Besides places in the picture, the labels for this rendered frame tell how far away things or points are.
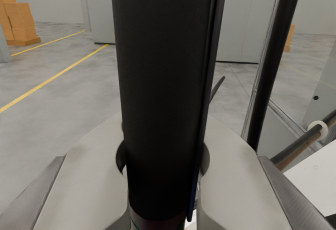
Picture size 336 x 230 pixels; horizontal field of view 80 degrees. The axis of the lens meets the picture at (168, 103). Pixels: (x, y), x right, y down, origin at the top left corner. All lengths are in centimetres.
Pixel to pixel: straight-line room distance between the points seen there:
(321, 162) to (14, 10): 813
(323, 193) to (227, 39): 534
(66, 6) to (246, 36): 1058
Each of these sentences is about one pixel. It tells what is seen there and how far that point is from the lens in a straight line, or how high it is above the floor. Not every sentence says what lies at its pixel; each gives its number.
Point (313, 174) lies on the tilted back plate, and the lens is 56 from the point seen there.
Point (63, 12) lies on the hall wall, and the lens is 1399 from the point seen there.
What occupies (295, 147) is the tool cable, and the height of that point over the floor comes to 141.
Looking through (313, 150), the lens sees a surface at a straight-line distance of 115.
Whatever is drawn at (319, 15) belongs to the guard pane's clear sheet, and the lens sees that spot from 120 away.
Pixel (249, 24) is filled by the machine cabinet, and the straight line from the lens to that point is 579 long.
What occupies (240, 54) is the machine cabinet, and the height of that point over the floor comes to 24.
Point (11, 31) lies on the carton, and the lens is 847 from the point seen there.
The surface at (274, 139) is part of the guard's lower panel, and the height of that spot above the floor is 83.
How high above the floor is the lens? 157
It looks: 28 degrees down
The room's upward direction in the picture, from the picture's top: 2 degrees clockwise
